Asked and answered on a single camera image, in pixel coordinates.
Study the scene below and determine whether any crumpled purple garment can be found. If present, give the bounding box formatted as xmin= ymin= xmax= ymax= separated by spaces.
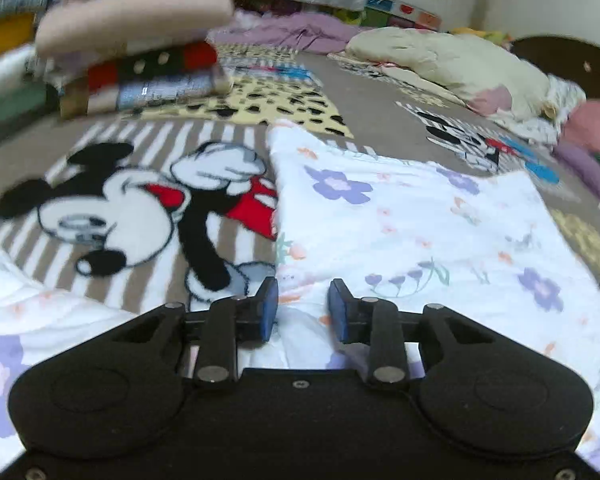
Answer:
xmin=207 ymin=10 xmax=376 ymax=56

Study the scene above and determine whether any blue grey folded garment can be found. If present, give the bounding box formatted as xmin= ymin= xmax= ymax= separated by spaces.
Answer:
xmin=115 ymin=67 xmax=231 ymax=111

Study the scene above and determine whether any white floral garment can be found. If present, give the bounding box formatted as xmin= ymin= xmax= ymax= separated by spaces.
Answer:
xmin=0 ymin=119 xmax=600 ymax=476

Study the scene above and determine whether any purple folded garment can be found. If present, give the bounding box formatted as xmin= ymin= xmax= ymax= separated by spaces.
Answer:
xmin=552 ymin=142 xmax=600 ymax=206

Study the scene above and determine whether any colourful printed box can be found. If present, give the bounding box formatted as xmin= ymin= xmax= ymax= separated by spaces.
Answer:
xmin=364 ymin=0 xmax=442 ymax=31

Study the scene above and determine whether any dark wooden headboard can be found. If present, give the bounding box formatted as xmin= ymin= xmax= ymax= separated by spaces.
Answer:
xmin=510 ymin=35 xmax=600 ymax=106

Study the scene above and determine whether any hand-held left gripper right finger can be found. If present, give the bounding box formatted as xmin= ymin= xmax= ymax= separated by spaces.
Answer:
xmin=328 ymin=278 xmax=486 ymax=391

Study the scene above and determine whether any red black folded garment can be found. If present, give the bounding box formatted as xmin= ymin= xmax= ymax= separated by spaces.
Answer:
xmin=85 ymin=41 xmax=220 ymax=96

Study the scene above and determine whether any white patterned garment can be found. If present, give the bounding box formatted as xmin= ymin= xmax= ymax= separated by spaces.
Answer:
xmin=545 ymin=75 xmax=588 ymax=131

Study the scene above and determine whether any yellow cloth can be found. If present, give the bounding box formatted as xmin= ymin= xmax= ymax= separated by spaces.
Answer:
xmin=450 ymin=26 xmax=513 ymax=48

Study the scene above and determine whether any stack of folded blankets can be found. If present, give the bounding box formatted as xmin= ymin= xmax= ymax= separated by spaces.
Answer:
xmin=0 ymin=0 xmax=63 ymax=146

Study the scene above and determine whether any pink folded cloth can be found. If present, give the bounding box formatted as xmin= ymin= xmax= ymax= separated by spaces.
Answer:
xmin=34 ymin=0 xmax=236 ymax=57

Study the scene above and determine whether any cream garment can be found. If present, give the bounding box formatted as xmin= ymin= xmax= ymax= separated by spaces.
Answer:
xmin=345 ymin=26 xmax=556 ymax=111

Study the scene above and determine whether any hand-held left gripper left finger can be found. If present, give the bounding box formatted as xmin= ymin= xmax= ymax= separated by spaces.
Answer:
xmin=111 ymin=276 xmax=280 ymax=393

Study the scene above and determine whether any cartoon printed blanket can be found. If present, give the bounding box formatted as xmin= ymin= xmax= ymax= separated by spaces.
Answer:
xmin=0 ymin=42 xmax=600 ymax=321

